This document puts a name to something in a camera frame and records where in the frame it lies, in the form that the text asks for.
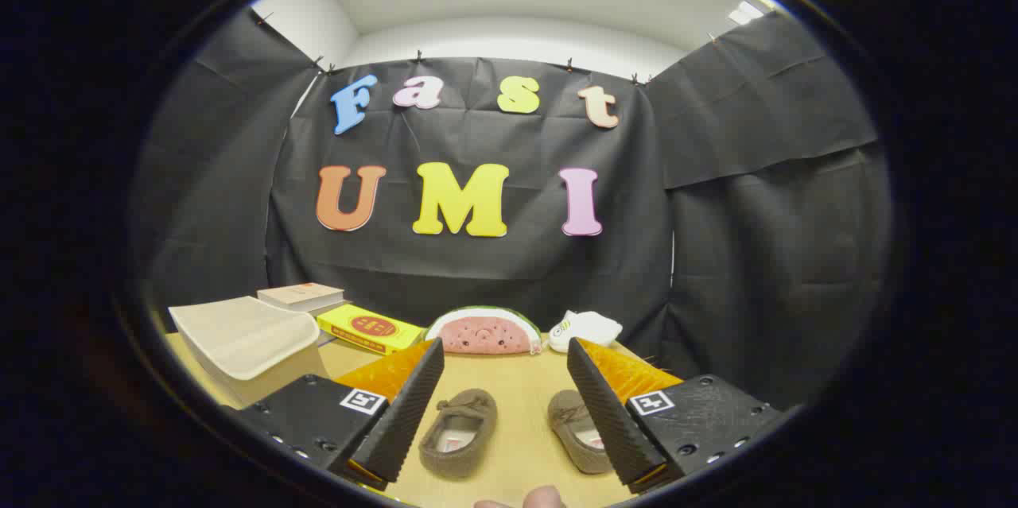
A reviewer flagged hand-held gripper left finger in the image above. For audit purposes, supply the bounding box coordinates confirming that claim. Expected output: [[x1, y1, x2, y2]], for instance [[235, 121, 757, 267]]
[[227, 337, 446, 493]]

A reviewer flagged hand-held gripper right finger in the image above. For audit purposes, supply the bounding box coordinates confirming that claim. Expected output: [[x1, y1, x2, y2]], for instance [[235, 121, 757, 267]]
[[566, 337, 788, 494]]

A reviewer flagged white plush toy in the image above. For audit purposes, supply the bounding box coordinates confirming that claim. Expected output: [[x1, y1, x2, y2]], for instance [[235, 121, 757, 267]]
[[547, 310, 624, 354]]

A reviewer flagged beige storage box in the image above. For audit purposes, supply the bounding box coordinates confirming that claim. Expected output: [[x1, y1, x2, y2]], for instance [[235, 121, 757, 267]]
[[169, 296, 331, 405]]

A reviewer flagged brown fuzzy shoe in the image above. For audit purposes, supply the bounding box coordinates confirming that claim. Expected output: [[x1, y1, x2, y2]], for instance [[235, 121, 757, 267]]
[[418, 388, 499, 480], [547, 390, 613, 475]]

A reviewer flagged yellow book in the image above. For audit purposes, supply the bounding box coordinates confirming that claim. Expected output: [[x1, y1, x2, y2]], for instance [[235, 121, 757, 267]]
[[317, 304, 428, 355]]

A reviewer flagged watermelon plush toy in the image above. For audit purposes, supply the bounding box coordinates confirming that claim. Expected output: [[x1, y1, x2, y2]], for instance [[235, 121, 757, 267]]
[[424, 306, 543, 355]]

